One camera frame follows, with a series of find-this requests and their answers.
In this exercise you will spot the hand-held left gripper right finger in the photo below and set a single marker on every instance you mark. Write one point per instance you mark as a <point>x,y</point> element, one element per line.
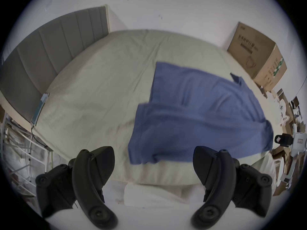
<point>218,181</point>

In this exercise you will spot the bed with beige sheet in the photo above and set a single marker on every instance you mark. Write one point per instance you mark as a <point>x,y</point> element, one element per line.
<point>96,80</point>

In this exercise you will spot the pale blue phone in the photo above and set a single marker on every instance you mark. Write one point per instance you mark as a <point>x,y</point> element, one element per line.
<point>40,108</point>

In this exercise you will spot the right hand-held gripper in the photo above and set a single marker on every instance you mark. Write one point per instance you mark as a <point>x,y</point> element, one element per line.
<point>298,141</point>

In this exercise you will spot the blue shirt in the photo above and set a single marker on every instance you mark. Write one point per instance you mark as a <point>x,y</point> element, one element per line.
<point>191,109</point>

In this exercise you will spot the grey padded headboard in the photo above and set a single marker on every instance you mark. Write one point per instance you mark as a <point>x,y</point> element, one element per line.
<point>48,56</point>

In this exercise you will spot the brown cardboard carton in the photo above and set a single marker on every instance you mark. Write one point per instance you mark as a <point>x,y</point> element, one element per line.
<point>254,49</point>

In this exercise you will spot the white metal rack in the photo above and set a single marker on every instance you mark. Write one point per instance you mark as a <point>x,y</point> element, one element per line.
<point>24,152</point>

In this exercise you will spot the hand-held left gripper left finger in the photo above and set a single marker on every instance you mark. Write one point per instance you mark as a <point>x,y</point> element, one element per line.
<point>88,181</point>

